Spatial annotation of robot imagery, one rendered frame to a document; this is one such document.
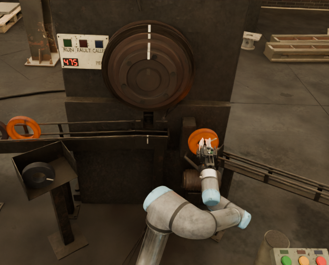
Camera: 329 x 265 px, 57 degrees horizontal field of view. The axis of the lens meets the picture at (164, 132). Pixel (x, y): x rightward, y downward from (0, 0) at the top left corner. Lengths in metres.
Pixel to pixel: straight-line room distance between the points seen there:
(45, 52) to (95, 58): 2.83
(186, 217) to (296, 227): 1.49
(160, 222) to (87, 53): 0.98
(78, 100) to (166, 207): 0.97
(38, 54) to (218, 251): 3.46
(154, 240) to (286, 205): 1.56
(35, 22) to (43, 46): 0.30
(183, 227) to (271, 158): 1.98
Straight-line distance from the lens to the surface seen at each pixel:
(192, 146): 1.56
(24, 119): 1.89
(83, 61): 1.72
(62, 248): 2.17
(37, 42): 4.49
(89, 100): 1.81
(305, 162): 3.02
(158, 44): 1.46
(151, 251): 1.20
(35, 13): 4.36
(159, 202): 1.09
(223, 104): 1.82
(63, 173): 1.74
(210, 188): 1.35
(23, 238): 2.30
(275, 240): 1.64
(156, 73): 1.45
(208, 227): 1.08
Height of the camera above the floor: 1.78
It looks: 36 degrees down
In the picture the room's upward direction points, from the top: 3 degrees clockwise
